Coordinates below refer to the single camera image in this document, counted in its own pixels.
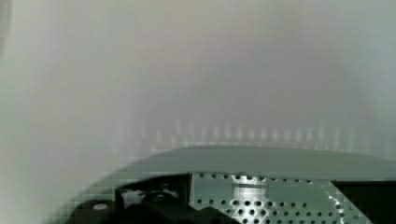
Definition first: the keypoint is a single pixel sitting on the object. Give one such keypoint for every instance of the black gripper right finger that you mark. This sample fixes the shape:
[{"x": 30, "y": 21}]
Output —
[{"x": 375, "y": 199}]

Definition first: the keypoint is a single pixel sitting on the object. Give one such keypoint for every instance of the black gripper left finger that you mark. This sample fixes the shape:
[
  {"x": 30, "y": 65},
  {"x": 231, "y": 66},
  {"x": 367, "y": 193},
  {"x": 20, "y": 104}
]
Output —
[{"x": 158, "y": 200}]

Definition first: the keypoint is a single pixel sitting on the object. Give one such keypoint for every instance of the green plastic strainer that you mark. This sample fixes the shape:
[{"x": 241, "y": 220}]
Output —
[{"x": 254, "y": 185}]

